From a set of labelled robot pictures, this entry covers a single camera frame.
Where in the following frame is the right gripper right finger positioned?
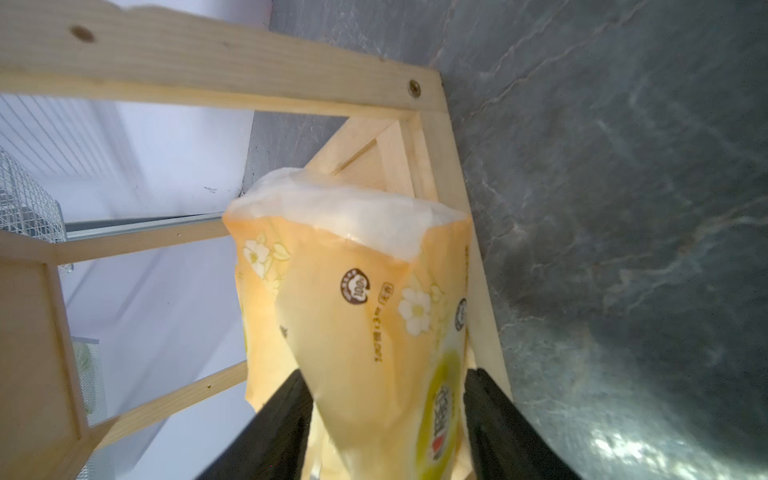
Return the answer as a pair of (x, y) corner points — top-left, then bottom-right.
(463, 368), (579, 479)

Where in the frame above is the white wire wall shelf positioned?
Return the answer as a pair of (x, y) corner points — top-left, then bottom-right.
(1, 150), (67, 243)

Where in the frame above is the wooden two-tier shelf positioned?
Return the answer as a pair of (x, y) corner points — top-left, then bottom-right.
(0, 0), (514, 480)

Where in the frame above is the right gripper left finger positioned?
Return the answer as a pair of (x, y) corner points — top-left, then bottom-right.
(199, 369), (313, 480)

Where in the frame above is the orange tissue pack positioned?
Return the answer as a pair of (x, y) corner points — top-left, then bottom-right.
(223, 168), (472, 479)

